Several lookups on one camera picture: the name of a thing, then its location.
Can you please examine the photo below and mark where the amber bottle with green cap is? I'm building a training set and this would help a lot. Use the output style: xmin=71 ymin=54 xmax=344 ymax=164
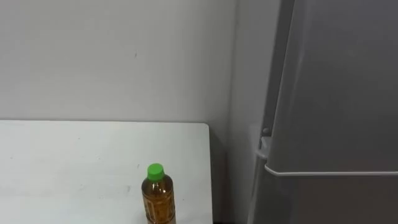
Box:
xmin=141 ymin=163 xmax=177 ymax=224

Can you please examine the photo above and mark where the white desk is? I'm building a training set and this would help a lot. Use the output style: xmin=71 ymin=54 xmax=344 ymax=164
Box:
xmin=0 ymin=119 xmax=214 ymax=224

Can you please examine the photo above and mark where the grey fridge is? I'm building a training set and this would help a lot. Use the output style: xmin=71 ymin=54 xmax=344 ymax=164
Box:
xmin=246 ymin=0 xmax=398 ymax=224

